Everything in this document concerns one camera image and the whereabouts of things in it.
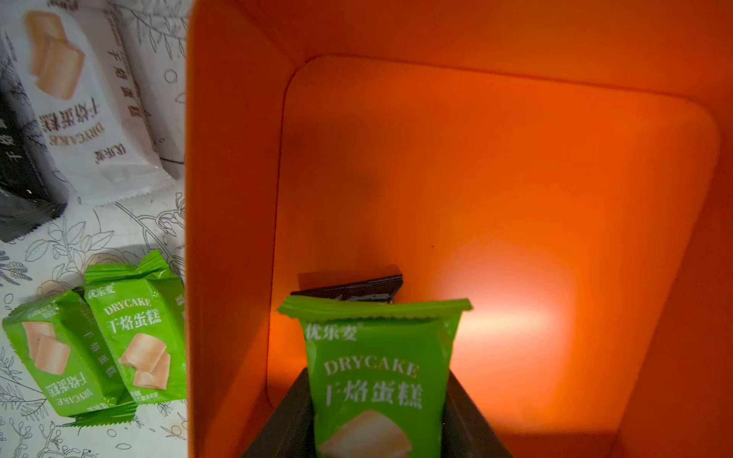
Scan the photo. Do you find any black cookie packet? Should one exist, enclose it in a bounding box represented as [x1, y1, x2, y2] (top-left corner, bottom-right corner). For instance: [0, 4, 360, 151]
[1, 46, 68, 242]

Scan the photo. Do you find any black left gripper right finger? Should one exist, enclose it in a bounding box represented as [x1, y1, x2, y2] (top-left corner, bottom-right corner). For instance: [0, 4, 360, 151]
[441, 372, 513, 458]

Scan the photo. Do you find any white packet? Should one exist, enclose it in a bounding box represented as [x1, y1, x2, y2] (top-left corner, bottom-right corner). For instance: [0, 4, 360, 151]
[1, 1, 175, 205]

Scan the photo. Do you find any orange plastic storage box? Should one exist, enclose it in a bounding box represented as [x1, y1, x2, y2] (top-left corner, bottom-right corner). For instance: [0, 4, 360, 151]
[185, 1, 732, 457]

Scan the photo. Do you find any green cookie packet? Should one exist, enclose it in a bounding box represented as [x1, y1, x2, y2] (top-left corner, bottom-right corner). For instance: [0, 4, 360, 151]
[2, 251, 187, 427]
[278, 295, 473, 457]

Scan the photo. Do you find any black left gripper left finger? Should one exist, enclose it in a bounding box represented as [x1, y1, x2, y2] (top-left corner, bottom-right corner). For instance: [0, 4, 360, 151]
[241, 368, 317, 458]

